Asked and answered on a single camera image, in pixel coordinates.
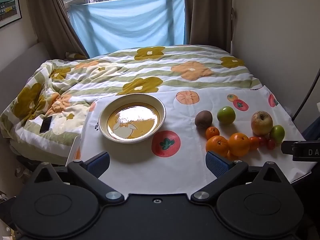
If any large green apple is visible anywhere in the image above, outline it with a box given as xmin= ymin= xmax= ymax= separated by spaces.
xmin=216 ymin=106 xmax=236 ymax=125

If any floral striped blanket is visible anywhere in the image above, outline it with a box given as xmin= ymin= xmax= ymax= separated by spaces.
xmin=0 ymin=44 xmax=263 ymax=158

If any light blue hanging cloth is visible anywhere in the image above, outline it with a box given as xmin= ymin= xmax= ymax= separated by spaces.
xmin=69 ymin=0 xmax=186 ymax=57

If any black smartphone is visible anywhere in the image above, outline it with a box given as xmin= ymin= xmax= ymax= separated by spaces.
xmin=39 ymin=116 xmax=53 ymax=134

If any framed wall picture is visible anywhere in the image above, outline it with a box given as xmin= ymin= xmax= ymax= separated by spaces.
xmin=0 ymin=0 xmax=23 ymax=29

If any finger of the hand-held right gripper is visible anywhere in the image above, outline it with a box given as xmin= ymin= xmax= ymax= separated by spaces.
xmin=281 ymin=140 xmax=296 ymax=154

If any yellow ceramic bowl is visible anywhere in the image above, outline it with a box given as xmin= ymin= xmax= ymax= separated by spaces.
xmin=98 ymin=93 xmax=167 ymax=144

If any white fruit print cloth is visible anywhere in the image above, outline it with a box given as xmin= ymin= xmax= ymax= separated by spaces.
xmin=65 ymin=85 xmax=316 ymax=196

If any grey headboard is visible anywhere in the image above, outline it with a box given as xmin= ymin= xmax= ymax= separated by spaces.
xmin=0 ymin=41 xmax=52 ymax=87

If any small mandarin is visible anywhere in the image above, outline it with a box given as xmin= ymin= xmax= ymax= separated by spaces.
xmin=205 ymin=127 xmax=220 ymax=140

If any brown kiwi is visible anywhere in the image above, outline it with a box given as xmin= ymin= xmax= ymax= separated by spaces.
xmin=195 ymin=110 xmax=213 ymax=130

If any black cable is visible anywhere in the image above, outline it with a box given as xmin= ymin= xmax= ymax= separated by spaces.
xmin=291 ymin=69 xmax=320 ymax=121

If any red yellow apple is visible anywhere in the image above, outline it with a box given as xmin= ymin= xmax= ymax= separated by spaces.
xmin=251 ymin=111 xmax=274 ymax=136

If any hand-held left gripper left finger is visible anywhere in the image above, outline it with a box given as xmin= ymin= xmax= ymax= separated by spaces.
xmin=31 ymin=151 xmax=125 ymax=204

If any brown curtain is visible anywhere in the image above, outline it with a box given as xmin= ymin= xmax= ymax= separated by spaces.
xmin=182 ymin=0 xmax=235 ymax=53
xmin=25 ymin=0 xmax=90 ymax=59

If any small green apple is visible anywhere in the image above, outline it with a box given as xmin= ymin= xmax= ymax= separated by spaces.
xmin=269 ymin=125 xmax=285 ymax=145

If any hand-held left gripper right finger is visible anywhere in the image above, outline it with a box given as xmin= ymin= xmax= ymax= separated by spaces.
xmin=190 ymin=151 xmax=290 ymax=204

